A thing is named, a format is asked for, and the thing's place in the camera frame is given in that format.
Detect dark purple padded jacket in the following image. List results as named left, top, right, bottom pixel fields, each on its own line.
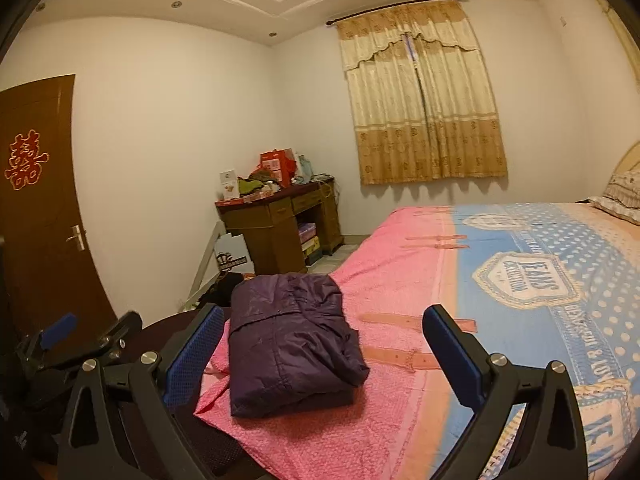
left=228, top=273, right=370, bottom=418

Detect brown wooden door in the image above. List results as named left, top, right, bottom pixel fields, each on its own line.
left=1, top=75, right=116, bottom=348

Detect blue patterned bed blanket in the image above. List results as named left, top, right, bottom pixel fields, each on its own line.
left=431, top=204, right=639, bottom=479

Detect white printed bag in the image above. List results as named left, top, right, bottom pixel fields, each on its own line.
left=214, top=233, right=255, bottom=274

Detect red double happiness sticker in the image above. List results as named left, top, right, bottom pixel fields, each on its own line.
left=4, top=129, right=50, bottom=191

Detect dark wooden desk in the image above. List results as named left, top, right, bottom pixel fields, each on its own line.
left=216, top=177, right=344, bottom=274

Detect pink bed cover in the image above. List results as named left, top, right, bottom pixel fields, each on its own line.
left=195, top=207, right=468, bottom=479

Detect white card on desk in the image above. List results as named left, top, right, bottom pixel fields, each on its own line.
left=220, top=169, right=240, bottom=200

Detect patterned pillow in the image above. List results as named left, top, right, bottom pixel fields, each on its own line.
left=588, top=169, right=640, bottom=226

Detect red gift box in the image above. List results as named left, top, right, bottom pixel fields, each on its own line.
left=259, top=148, right=297, bottom=188

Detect beige patterned curtain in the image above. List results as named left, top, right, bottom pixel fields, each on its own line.
left=336, top=0, right=508, bottom=185

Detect black curtain rod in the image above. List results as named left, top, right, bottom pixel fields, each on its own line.
left=325, top=0, right=468, bottom=27

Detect silver door handle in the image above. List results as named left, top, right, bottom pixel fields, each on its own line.
left=66, top=224, right=86, bottom=252

